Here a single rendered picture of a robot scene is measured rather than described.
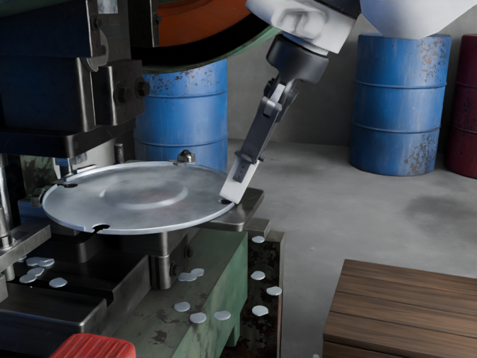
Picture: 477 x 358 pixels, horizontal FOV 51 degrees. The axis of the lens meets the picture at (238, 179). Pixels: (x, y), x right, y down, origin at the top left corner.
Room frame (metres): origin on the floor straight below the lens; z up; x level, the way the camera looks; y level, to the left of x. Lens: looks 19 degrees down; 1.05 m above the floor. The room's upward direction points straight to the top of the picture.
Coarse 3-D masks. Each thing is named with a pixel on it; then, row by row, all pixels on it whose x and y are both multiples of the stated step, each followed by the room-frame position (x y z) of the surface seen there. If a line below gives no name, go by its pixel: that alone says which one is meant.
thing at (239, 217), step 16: (256, 192) 0.71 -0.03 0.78; (240, 208) 0.65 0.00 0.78; (256, 208) 0.67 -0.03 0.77; (208, 224) 0.61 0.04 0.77; (224, 224) 0.60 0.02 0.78; (240, 224) 0.60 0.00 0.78; (128, 240) 0.66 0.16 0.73; (144, 240) 0.66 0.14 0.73; (160, 240) 0.65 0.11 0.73; (176, 240) 0.69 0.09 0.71; (160, 256) 0.65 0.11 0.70; (176, 256) 0.68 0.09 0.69; (160, 272) 0.65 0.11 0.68; (176, 272) 0.66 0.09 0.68; (160, 288) 0.65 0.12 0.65
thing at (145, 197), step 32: (64, 192) 0.71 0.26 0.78; (96, 192) 0.71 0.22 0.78; (128, 192) 0.69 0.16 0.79; (160, 192) 0.69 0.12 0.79; (192, 192) 0.71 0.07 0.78; (64, 224) 0.59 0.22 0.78; (96, 224) 0.59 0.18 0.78; (128, 224) 0.59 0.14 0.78; (160, 224) 0.59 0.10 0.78; (192, 224) 0.59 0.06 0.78
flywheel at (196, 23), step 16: (192, 0) 1.07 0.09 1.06; (208, 0) 1.04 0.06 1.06; (224, 0) 1.02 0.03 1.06; (240, 0) 1.01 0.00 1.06; (176, 16) 1.05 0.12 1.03; (192, 16) 1.04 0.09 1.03; (208, 16) 1.03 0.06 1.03; (224, 16) 1.02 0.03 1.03; (240, 16) 1.01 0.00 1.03; (256, 16) 1.09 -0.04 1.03; (160, 32) 1.06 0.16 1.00; (176, 32) 1.05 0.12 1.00; (192, 32) 1.04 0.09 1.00; (208, 32) 1.03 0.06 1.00; (224, 32) 1.06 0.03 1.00
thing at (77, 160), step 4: (76, 156) 0.72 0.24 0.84; (80, 156) 0.73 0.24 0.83; (84, 156) 0.74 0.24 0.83; (56, 160) 0.72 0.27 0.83; (60, 160) 0.72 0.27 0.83; (64, 160) 0.72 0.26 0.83; (68, 160) 0.72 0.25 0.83; (72, 160) 0.72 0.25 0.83; (76, 160) 0.72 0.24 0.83; (80, 160) 0.73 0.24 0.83; (84, 160) 0.74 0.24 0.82; (56, 164) 0.72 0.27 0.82; (60, 164) 0.72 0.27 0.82; (64, 164) 0.72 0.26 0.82; (68, 164) 0.71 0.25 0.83; (72, 164) 0.72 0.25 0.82; (76, 164) 0.72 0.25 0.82
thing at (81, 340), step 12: (72, 336) 0.39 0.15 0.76; (84, 336) 0.39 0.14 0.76; (96, 336) 0.39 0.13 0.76; (60, 348) 0.37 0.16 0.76; (72, 348) 0.37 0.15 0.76; (84, 348) 0.37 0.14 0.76; (96, 348) 0.37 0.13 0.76; (108, 348) 0.37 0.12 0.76; (120, 348) 0.37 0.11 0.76; (132, 348) 0.37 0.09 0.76
